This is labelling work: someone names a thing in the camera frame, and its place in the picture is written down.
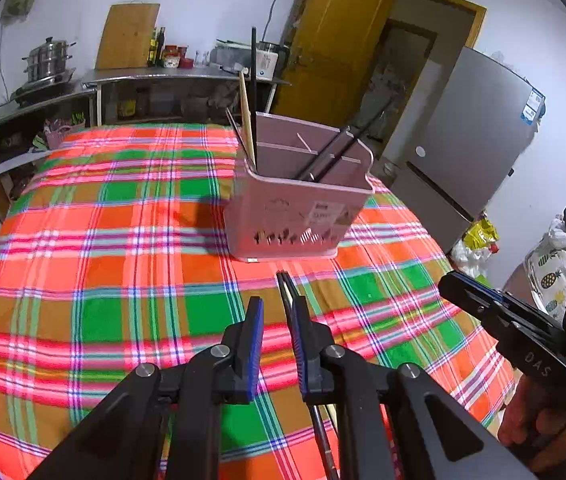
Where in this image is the hanging green cloth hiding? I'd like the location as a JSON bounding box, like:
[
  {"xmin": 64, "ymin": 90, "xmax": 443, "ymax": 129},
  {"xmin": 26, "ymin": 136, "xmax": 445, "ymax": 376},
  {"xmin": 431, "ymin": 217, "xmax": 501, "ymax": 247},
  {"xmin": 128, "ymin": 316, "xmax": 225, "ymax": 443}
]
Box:
[{"xmin": 2, "ymin": 0, "xmax": 36, "ymax": 23}]

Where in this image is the pink basket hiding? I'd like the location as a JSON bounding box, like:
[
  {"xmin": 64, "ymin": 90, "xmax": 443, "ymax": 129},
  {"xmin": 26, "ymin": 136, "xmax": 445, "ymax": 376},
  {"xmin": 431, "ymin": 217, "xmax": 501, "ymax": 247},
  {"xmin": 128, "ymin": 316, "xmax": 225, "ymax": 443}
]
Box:
[{"xmin": 43, "ymin": 125, "xmax": 86, "ymax": 150}]

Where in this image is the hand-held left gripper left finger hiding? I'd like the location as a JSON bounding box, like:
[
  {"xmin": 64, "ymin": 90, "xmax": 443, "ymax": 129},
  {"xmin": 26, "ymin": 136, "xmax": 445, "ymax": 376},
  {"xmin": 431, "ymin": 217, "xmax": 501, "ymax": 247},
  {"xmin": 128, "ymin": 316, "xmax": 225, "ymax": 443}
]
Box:
[{"xmin": 28, "ymin": 296, "xmax": 265, "ymax": 480}]

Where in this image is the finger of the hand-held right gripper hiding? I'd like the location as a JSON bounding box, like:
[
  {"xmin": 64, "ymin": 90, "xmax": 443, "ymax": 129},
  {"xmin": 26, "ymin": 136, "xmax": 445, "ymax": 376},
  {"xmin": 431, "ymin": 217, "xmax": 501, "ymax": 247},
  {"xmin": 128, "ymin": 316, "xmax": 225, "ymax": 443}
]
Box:
[
  {"xmin": 450, "ymin": 271, "xmax": 566, "ymax": 342},
  {"xmin": 437, "ymin": 275, "xmax": 520, "ymax": 342}
]

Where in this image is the grey kitchen container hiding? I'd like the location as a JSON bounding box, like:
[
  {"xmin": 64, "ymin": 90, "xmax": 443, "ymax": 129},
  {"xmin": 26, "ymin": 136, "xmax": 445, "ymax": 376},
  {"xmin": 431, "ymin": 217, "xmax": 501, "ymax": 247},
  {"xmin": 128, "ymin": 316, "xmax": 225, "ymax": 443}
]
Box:
[{"xmin": 213, "ymin": 39, "xmax": 254, "ymax": 73}]

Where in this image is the wooden door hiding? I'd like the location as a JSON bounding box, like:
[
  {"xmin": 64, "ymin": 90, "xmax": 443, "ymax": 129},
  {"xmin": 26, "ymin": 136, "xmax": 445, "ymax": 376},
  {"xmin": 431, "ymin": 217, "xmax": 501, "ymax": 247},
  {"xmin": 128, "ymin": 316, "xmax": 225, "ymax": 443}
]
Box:
[{"xmin": 270, "ymin": 0, "xmax": 396, "ymax": 128}]

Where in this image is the pink plastic utensil holder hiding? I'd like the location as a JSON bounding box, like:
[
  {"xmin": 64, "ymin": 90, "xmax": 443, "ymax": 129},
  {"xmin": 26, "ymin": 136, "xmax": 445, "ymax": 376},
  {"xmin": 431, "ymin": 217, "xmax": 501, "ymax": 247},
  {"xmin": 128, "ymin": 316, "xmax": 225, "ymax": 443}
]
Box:
[{"xmin": 224, "ymin": 111, "xmax": 376, "ymax": 264}]

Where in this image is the blue refrigerator sticker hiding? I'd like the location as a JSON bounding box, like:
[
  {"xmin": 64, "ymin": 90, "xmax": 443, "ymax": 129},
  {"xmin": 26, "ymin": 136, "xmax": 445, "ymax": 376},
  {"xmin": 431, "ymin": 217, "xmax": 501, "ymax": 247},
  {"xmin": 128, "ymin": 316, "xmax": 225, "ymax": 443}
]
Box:
[{"xmin": 520, "ymin": 85, "xmax": 546, "ymax": 125}]

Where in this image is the yellow plastic bag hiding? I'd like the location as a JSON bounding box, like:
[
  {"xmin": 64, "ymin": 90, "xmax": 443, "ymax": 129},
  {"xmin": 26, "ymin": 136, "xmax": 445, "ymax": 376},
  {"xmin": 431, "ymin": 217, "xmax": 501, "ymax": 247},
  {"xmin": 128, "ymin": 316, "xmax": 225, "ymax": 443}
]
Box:
[{"xmin": 463, "ymin": 217, "xmax": 500, "ymax": 253}]

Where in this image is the wooden door frame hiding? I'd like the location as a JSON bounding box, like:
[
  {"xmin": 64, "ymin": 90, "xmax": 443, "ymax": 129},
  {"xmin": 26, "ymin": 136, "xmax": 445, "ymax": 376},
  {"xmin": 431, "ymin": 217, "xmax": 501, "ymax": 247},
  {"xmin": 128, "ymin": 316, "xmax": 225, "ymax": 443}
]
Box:
[{"xmin": 393, "ymin": 0, "xmax": 488, "ymax": 61}]

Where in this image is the person's right hand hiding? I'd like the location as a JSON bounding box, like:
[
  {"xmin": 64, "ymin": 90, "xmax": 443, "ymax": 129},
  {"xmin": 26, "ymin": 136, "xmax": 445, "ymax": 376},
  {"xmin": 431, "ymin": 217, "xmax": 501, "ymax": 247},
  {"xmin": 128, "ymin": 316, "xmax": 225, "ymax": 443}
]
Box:
[{"xmin": 497, "ymin": 376, "xmax": 566, "ymax": 472}]

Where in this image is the grey refrigerator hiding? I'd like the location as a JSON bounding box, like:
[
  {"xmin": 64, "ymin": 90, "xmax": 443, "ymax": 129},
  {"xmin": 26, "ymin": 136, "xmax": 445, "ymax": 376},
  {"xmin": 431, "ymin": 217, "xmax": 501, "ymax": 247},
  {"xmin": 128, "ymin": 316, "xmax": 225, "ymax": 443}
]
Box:
[{"xmin": 380, "ymin": 46, "xmax": 546, "ymax": 256}]

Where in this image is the gas stove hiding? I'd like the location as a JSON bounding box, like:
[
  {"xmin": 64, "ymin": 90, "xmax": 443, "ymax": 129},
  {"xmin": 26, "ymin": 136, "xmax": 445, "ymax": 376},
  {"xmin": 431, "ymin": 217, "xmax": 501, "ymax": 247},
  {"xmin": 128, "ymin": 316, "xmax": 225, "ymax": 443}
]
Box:
[{"xmin": 10, "ymin": 67, "xmax": 78, "ymax": 106}]

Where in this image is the white plastic bag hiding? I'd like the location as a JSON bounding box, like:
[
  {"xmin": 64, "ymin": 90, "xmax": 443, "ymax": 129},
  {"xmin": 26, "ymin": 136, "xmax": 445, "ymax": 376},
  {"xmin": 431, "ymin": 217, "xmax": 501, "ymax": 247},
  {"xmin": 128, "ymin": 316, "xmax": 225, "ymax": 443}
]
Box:
[{"xmin": 448, "ymin": 237, "xmax": 494, "ymax": 281}]

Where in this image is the wooden cutting board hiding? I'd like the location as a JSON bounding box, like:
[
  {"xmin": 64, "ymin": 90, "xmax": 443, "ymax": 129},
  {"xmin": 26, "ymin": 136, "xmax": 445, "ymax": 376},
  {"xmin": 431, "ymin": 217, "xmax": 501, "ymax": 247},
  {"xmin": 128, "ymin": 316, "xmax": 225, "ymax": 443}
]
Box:
[{"xmin": 94, "ymin": 2, "xmax": 161, "ymax": 71}]

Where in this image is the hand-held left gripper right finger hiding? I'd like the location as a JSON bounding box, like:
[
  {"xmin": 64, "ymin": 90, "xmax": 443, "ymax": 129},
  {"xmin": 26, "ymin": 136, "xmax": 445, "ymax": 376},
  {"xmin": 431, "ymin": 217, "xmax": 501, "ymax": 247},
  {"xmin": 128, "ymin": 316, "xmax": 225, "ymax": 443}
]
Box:
[{"xmin": 283, "ymin": 296, "xmax": 539, "ymax": 480}]

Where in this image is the metal kitchen table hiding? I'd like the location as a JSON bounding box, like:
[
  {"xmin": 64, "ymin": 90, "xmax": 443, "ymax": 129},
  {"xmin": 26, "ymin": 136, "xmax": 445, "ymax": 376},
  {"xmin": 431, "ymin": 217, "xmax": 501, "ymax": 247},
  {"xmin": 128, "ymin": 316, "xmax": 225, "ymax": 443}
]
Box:
[{"xmin": 81, "ymin": 67, "xmax": 291, "ymax": 128}]

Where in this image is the low metal counter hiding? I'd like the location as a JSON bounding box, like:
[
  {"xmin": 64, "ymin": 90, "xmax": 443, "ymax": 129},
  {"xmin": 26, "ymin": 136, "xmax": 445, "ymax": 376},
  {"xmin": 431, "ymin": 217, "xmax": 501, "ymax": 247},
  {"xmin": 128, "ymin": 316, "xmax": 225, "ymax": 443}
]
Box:
[{"xmin": 0, "ymin": 87, "xmax": 98, "ymax": 221}]

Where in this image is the plaid tablecloth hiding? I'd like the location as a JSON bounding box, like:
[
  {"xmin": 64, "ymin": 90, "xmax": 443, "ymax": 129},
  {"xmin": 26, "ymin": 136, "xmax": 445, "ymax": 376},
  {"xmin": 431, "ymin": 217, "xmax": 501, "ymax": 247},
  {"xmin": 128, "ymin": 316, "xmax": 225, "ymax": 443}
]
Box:
[{"xmin": 0, "ymin": 122, "xmax": 516, "ymax": 480}]

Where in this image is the printed beige blanket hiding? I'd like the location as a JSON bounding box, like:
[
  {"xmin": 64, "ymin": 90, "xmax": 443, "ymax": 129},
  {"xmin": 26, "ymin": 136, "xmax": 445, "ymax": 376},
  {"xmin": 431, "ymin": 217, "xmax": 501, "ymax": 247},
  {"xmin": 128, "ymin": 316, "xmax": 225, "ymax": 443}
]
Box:
[{"xmin": 500, "ymin": 215, "xmax": 566, "ymax": 321}]

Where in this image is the steel steamer pot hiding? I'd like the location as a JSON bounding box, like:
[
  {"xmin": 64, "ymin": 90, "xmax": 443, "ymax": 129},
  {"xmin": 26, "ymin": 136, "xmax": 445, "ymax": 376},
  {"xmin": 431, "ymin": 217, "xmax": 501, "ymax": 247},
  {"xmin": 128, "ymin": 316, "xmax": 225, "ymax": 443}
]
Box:
[{"xmin": 22, "ymin": 36, "xmax": 76, "ymax": 83}]

